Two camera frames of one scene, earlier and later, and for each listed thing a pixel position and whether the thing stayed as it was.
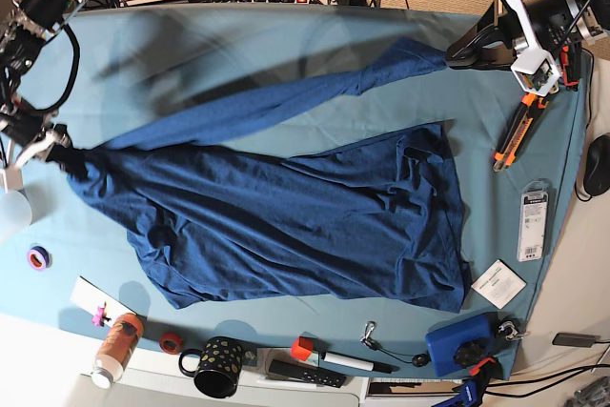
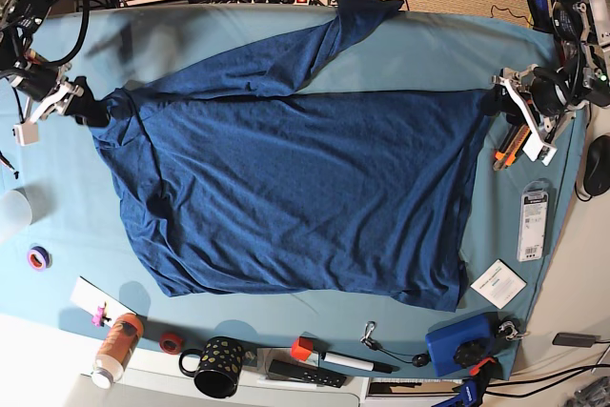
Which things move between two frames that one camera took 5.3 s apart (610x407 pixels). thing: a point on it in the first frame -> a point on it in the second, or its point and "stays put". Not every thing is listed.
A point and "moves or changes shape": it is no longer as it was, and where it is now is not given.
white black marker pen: x=360 y=363 stays put
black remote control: x=305 y=372 stays put
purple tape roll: x=38 y=258 stays put
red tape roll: x=170 y=342 stays put
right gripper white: x=536 y=70 -> x=531 y=132
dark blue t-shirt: x=372 y=217 moves or changes shape
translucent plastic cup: x=15 y=212 stays put
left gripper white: x=72 y=160 -> x=83 y=106
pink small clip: x=101 y=315 stays put
